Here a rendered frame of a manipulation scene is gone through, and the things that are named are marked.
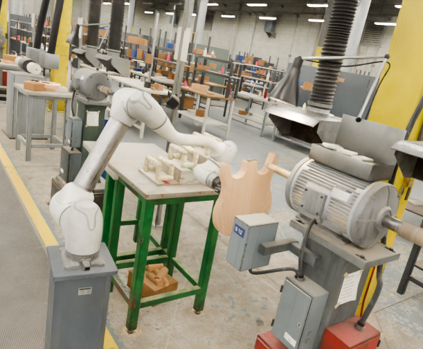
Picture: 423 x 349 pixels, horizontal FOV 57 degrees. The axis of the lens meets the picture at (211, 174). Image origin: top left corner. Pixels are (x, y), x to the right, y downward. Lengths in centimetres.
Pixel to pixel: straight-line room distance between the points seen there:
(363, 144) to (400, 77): 94
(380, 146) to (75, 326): 153
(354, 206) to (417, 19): 139
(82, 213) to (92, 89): 212
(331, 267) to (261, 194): 58
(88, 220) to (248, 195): 75
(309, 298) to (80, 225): 99
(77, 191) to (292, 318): 112
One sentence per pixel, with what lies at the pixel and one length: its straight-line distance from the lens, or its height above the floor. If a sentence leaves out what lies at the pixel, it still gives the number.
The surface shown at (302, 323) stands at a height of 81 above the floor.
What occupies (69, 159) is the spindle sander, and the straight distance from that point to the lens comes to 387.
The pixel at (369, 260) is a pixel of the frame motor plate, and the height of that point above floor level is 112.
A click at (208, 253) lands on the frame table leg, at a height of 48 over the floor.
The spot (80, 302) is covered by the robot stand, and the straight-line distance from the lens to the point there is 195.
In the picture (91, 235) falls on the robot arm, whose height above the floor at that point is 86.
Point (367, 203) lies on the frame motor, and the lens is 146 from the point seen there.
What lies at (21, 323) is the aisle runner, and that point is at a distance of 274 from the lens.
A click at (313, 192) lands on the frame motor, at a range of 154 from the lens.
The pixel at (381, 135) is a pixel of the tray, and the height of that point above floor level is 153.
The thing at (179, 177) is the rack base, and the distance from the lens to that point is 237.
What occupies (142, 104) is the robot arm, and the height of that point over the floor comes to 144.
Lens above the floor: 170
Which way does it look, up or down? 17 degrees down
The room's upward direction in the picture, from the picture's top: 11 degrees clockwise
